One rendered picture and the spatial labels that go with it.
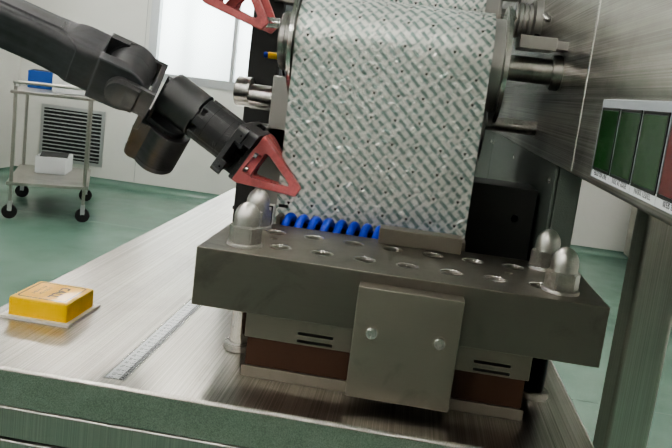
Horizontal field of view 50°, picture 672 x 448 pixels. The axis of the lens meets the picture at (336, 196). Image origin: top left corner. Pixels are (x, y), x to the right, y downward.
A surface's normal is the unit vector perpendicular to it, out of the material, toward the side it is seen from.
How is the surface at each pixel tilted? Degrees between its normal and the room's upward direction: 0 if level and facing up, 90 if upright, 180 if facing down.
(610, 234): 90
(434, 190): 90
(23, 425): 90
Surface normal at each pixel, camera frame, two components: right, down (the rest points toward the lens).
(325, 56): -0.11, 0.14
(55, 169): 0.16, 0.17
